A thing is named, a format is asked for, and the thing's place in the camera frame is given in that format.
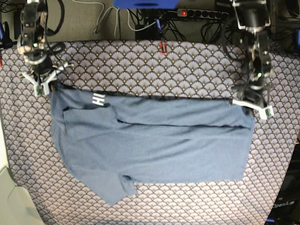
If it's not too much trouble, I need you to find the blue T-shirt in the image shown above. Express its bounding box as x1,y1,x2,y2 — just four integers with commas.
49,86,255,205

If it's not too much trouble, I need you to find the black power strip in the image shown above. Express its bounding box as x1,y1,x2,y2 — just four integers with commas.
176,8,229,20

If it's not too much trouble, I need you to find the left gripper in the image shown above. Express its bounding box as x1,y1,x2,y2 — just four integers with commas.
234,83,270,116

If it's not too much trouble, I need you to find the black OpenArm case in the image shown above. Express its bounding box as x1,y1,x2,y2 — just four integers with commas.
265,143,300,225

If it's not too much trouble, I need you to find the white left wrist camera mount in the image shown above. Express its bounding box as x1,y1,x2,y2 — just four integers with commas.
232,99,274,120

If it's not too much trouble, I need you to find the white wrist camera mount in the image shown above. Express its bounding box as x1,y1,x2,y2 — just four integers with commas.
232,99,274,120
22,62,74,97

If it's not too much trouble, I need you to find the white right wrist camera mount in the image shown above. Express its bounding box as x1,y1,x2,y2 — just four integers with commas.
22,62,74,97

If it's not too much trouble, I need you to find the red black table clamp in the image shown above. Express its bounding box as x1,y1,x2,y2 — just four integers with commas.
159,42,168,55

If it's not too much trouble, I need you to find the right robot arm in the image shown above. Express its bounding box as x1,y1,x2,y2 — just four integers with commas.
17,0,56,97

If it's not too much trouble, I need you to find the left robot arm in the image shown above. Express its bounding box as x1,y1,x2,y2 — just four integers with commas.
232,0,274,120

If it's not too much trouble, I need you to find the black box with blue clamp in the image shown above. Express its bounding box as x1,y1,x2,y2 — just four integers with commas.
135,19,160,40

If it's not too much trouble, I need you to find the blue mount plate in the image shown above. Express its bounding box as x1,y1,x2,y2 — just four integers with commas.
113,0,179,9

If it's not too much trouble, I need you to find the grey white cable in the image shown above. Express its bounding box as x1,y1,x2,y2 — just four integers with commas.
93,0,158,40

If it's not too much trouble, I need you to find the blue handled clamp left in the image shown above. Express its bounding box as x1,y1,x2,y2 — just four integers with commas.
0,22,17,49

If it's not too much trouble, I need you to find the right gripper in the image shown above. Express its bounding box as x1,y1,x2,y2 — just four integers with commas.
30,56,58,92

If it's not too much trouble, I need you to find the fan-patterned tablecloth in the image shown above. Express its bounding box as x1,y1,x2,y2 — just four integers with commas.
0,41,300,225

